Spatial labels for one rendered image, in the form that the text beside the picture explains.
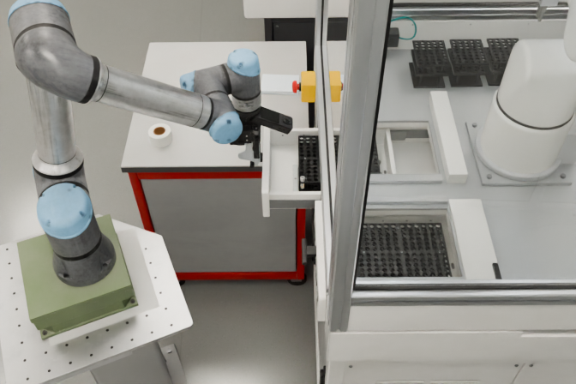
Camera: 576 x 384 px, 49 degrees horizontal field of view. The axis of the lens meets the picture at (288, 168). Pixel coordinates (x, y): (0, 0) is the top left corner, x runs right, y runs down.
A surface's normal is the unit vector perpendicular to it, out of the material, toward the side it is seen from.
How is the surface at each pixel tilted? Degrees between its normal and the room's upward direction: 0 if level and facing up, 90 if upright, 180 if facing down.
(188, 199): 90
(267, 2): 90
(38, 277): 1
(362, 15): 90
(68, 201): 7
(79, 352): 0
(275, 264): 90
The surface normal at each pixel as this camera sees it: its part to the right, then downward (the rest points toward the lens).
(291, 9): 0.00, 0.75
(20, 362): -0.01, -0.66
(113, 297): 0.39, 0.68
